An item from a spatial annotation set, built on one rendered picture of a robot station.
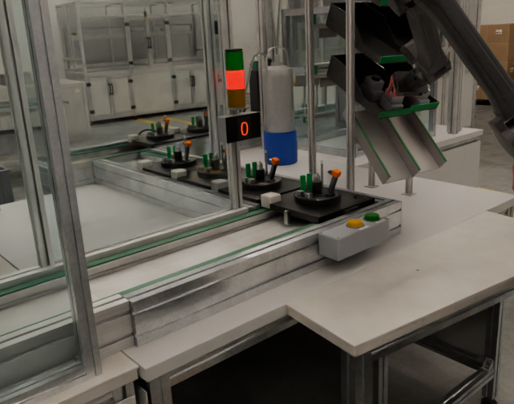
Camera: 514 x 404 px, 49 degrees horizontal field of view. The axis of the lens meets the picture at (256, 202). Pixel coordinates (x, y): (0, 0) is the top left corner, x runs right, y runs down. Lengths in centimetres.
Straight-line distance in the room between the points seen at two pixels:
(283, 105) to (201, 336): 155
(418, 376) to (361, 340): 148
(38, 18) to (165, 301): 60
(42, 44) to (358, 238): 89
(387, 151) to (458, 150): 143
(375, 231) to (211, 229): 44
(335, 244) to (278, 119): 125
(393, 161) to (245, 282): 75
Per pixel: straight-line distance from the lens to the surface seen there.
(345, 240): 143
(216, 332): 122
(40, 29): 98
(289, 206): 164
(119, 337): 119
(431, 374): 267
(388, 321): 126
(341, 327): 123
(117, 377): 114
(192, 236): 154
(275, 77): 256
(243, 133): 159
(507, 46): 1040
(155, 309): 120
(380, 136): 191
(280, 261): 138
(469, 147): 338
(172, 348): 119
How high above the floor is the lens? 146
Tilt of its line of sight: 17 degrees down
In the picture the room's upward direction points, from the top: 3 degrees counter-clockwise
